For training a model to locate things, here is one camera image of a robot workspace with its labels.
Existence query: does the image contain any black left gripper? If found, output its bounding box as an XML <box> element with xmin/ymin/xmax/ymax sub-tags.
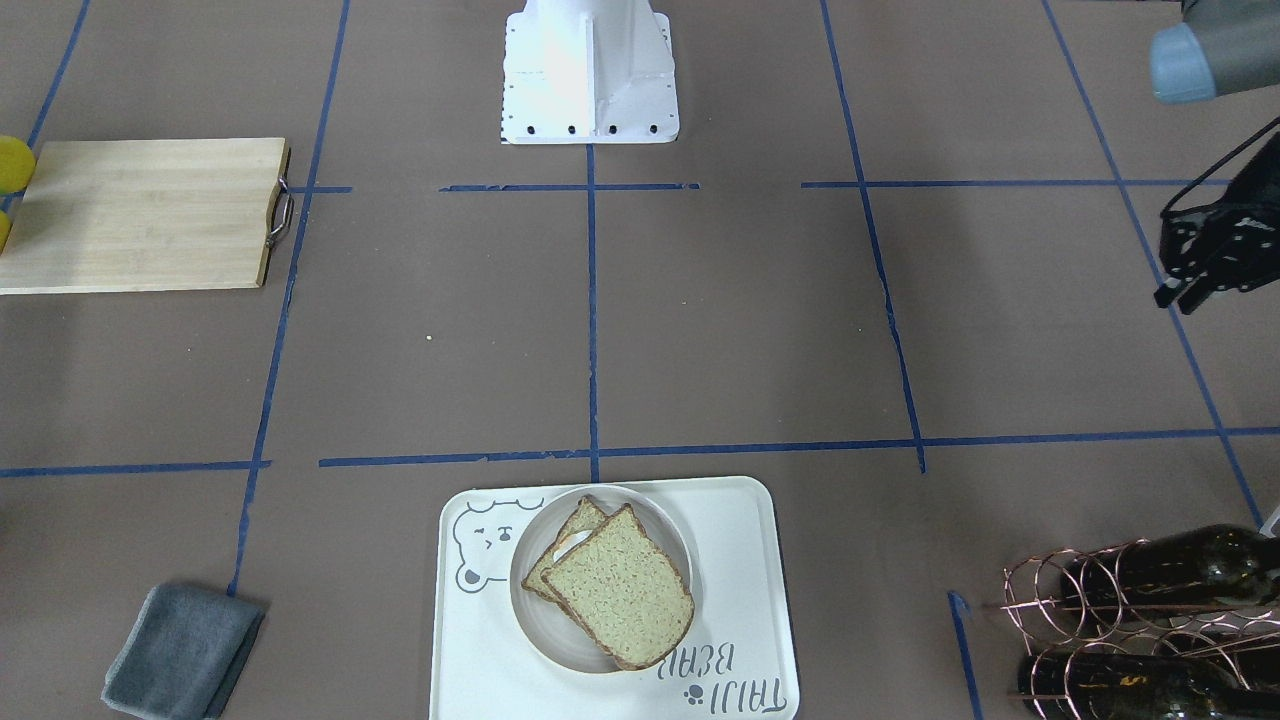
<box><xmin>1155</xmin><ymin>131</ymin><xmax>1279</xmax><ymax>315</ymax></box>

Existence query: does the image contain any bread slice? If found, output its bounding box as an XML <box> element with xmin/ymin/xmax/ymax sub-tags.
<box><xmin>520</xmin><ymin>496</ymin><xmax>608</xmax><ymax>609</ymax></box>
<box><xmin>538</xmin><ymin>503</ymin><xmax>696</xmax><ymax>671</ymax></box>

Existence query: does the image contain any fried egg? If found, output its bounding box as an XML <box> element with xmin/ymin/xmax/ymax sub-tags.
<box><xmin>550</xmin><ymin>530</ymin><xmax>593</xmax><ymax>562</ymax></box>

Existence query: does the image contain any white round plate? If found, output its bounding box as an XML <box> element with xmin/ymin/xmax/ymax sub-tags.
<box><xmin>509</xmin><ymin>486</ymin><xmax>699</xmax><ymax>674</ymax></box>

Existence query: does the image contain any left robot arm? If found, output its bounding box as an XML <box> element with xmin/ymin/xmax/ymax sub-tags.
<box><xmin>1149</xmin><ymin>1</ymin><xmax>1279</xmax><ymax>315</ymax></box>

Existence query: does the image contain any cream bear tray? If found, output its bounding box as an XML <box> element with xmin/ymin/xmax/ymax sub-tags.
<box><xmin>428</xmin><ymin>477</ymin><xmax>800</xmax><ymax>719</ymax></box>

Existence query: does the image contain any dark wine bottle middle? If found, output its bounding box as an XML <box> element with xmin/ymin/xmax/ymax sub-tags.
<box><xmin>1059</xmin><ymin>524</ymin><xmax>1279</xmax><ymax>618</ymax></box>

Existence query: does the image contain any dark wine bottle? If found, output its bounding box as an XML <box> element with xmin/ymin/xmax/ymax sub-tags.
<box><xmin>1016</xmin><ymin>651</ymin><xmax>1279</xmax><ymax>719</ymax></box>
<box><xmin>1059</xmin><ymin>524</ymin><xmax>1279</xmax><ymax>618</ymax></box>

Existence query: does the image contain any dark wine bottle front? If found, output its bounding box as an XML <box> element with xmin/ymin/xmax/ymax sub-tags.
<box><xmin>1016</xmin><ymin>651</ymin><xmax>1279</xmax><ymax>719</ymax></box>

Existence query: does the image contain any grey folded cloth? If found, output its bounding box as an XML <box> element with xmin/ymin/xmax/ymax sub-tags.
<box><xmin>101</xmin><ymin>583</ymin><xmax>266</xmax><ymax>719</ymax></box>

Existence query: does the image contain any wooden cutting board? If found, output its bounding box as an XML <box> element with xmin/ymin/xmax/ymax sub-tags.
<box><xmin>1</xmin><ymin>137</ymin><xmax>294</xmax><ymax>295</ymax></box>

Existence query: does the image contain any copper wire bottle rack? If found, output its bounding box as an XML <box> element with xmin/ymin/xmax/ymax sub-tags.
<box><xmin>986</xmin><ymin>539</ymin><xmax>1277</xmax><ymax>694</ymax></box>

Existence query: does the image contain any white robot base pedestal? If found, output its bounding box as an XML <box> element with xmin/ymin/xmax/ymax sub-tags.
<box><xmin>500</xmin><ymin>1</ymin><xmax>681</xmax><ymax>145</ymax></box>

